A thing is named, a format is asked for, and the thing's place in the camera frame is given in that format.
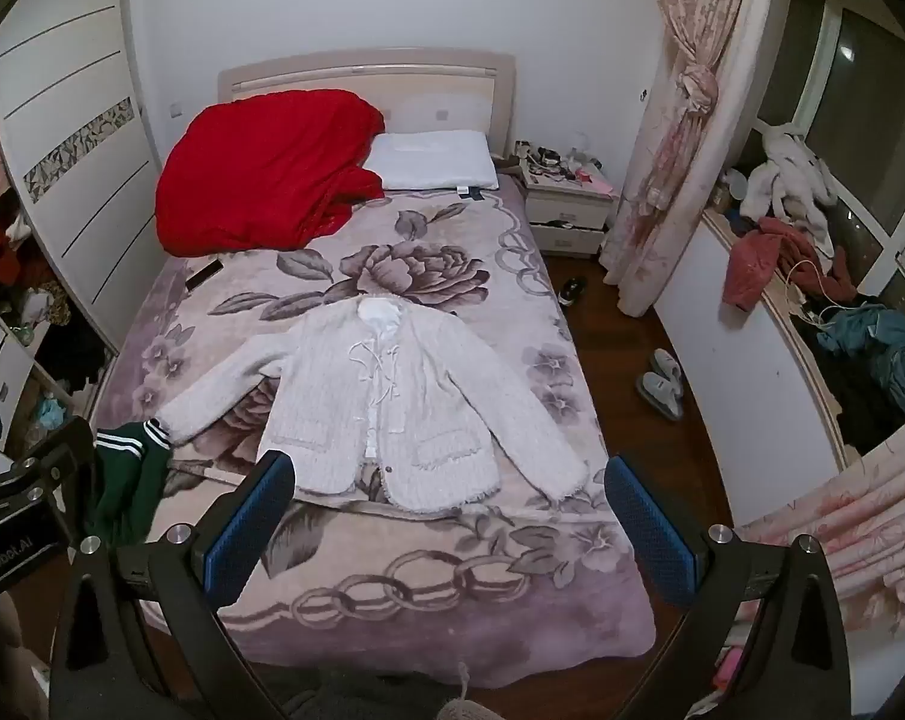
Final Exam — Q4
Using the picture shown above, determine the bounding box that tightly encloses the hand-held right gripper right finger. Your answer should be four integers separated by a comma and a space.
604, 454, 853, 720

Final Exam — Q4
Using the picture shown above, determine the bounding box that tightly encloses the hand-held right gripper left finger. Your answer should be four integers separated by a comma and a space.
47, 450, 296, 720

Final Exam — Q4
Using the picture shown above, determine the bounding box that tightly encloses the white knit jacket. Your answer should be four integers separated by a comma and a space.
154, 296, 611, 517

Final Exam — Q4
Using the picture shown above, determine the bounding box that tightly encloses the person's left forearm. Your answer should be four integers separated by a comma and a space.
0, 589, 29, 698

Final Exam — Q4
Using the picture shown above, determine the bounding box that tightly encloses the green garment with white stripes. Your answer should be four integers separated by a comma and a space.
85, 420, 175, 545

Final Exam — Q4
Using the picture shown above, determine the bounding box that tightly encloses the floral plush blanket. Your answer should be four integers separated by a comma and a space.
92, 191, 660, 691

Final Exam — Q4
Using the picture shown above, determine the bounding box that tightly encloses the loose pink floral curtain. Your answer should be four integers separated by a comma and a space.
715, 401, 905, 691

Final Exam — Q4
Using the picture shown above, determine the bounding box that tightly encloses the black garment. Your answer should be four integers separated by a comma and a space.
790, 300, 905, 458

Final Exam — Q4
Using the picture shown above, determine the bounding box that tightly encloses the red garment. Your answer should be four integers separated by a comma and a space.
724, 217, 859, 312

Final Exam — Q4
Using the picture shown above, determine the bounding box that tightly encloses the teal garment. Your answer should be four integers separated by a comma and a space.
816, 307, 905, 417

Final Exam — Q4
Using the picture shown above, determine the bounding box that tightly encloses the white wardrobe sliding door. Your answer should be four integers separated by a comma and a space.
0, 0, 161, 353

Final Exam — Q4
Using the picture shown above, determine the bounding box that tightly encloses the white nightstand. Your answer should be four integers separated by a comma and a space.
516, 157, 620, 260

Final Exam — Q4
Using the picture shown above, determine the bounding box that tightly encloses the red quilt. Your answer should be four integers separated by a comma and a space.
154, 90, 388, 256

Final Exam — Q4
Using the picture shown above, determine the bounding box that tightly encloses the tied pink floral curtain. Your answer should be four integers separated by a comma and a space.
598, 0, 787, 316

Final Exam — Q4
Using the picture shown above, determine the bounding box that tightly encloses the white plush garment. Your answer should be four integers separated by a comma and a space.
741, 124, 840, 256

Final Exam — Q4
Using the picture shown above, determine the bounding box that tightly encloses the pile of small toiletries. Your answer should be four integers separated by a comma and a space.
514, 139, 611, 185

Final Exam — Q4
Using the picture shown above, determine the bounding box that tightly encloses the white pillow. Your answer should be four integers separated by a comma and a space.
362, 130, 501, 194

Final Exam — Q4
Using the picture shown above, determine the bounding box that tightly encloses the beige bed headboard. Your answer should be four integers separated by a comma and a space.
217, 49, 517, 155

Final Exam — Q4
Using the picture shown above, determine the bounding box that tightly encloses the window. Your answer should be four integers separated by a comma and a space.
756, 0, 905, 301

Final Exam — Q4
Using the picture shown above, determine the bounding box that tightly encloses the white cable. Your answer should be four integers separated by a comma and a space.
786, 259, 859, 331

